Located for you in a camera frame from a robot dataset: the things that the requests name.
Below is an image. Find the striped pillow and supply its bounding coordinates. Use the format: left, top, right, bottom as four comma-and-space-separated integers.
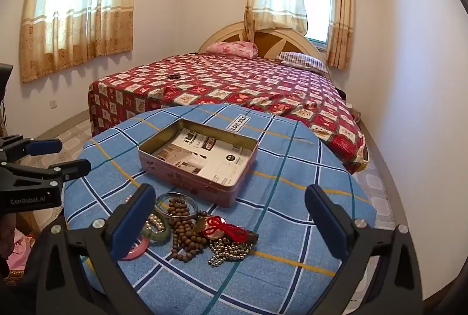
275, 52, 330, 75

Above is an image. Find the cream wooden headboard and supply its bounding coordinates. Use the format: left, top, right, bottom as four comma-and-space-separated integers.
197, 22, 331, 76

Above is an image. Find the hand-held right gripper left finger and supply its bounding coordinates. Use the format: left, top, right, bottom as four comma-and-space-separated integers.
27, 183, 157, 315

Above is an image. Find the clear glass bangle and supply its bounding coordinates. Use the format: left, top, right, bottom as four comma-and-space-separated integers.
155, 192, 200, 221

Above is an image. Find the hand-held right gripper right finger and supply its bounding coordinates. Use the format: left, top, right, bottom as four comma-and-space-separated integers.
304, 184, 436, 315

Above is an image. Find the narrow beige curtain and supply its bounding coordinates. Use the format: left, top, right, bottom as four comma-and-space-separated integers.
326, 0, 356, 70

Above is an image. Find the white cloth label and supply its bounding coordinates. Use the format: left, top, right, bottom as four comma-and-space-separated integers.
227, 115, 250, 132

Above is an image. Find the green jade bangle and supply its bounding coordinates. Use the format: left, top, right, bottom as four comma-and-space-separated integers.
141, 222, 172, 240

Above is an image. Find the blue checked tablecloth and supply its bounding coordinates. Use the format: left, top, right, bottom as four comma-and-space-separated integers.
62, 104, 377, 315

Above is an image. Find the printed paper sheet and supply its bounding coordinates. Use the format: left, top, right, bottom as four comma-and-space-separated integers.
152, 128, 253, 187

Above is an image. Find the silver bead necklace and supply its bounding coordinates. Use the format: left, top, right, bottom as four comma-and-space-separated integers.
208, 240, 253, 268

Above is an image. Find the wide beige curtain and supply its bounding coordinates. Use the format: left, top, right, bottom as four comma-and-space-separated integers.
19, 0, 145, 83

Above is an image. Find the pink bangle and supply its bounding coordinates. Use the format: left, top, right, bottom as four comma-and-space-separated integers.
119, 240, 149, 261

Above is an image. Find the red cord pendant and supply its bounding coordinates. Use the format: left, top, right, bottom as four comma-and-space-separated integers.
203, 216, 249, 240

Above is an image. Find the brown wooden bead bracelet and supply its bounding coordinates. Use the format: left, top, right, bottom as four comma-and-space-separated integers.
167, 197, 207, 262

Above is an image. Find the pink floral pillow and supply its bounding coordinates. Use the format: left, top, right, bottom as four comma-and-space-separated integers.
205, 41, 259, 61

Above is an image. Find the amber pendant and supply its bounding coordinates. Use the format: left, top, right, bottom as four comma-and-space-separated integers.
192, 211, 211, 233

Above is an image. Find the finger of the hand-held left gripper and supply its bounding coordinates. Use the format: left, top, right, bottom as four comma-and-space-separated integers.
47, 159, 91, 183
25, 139, 63, 157

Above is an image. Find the red patterned bedspread bed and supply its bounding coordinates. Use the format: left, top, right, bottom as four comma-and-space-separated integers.
88, 52, 366, 175

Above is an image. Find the pink metal tin box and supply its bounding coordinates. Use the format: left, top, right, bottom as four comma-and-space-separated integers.
138, 118, 259, 208

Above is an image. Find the pink cloth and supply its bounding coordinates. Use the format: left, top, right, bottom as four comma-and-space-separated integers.
7, 229, 35, 279

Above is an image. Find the pearl necklace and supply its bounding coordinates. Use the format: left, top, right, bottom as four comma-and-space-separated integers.
146, 213, 167, 232

